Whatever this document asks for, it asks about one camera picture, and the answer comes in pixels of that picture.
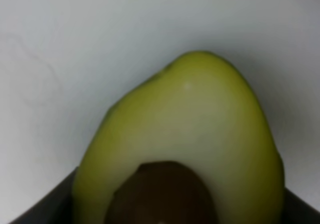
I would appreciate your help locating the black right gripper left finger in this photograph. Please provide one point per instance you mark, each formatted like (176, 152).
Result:
(55, 207)

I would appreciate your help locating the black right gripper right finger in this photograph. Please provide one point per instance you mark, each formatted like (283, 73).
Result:
(296, 211)

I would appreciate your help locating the halved avocado with pit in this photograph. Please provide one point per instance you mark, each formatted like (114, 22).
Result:
(200, 112)

